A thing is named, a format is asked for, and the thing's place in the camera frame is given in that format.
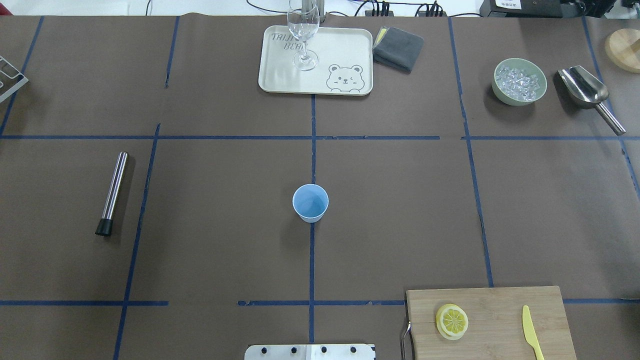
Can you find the yellow plastic knife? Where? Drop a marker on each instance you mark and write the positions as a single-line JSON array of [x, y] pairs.
[[530, 333]]

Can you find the clear wine glass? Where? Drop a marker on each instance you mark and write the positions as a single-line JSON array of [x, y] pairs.
[[303, 20]]

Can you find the wooden mug tree stand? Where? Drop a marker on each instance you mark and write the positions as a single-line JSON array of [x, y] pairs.
[[623, 49]]

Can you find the steel muddler black tip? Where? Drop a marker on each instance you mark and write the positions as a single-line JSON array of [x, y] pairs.
[[106, 222]]

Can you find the grey folded cloth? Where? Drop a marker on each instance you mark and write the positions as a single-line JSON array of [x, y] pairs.
[[397, 48]]

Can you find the bamboo cutting board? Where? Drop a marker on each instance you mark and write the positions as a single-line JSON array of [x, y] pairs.
[[495, 331]]

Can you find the steel ice scoop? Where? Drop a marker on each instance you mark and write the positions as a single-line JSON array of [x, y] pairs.
[[588, 92]]

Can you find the white wire cup rack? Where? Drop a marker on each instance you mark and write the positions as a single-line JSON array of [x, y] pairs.
[[11, 79]]

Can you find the cream bear serving tray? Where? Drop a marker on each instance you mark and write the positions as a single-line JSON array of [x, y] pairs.
[[345, 62]]

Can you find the yellow lemon slice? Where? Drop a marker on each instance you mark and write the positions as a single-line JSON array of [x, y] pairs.
[[451, 322]]

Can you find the light blue plastic cup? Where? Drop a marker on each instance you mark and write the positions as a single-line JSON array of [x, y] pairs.
[[310, 202]]

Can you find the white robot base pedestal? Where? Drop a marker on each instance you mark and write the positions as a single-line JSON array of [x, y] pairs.
[[335, 351]]

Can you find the green bowl of ice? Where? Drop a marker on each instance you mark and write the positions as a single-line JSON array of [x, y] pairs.
[[518, 82]]

